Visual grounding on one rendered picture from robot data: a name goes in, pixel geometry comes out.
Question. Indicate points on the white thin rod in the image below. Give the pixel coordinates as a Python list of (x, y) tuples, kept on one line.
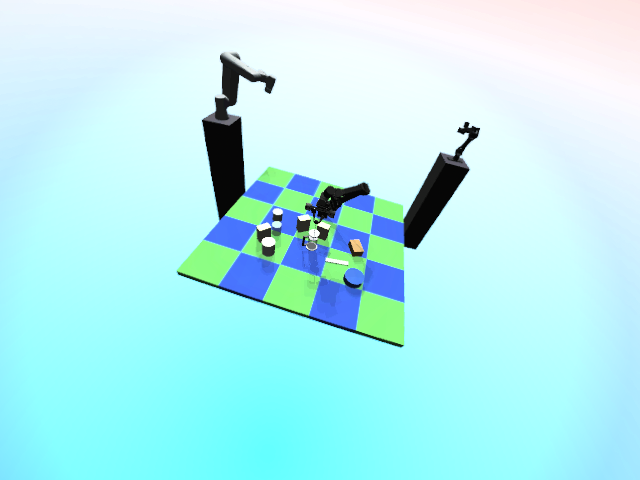
[(336, 261)]

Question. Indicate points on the brown box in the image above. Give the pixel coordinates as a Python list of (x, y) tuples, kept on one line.
[(355, 248)]

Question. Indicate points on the white french press with black knob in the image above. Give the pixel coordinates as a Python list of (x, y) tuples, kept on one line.
[(313, 236)]

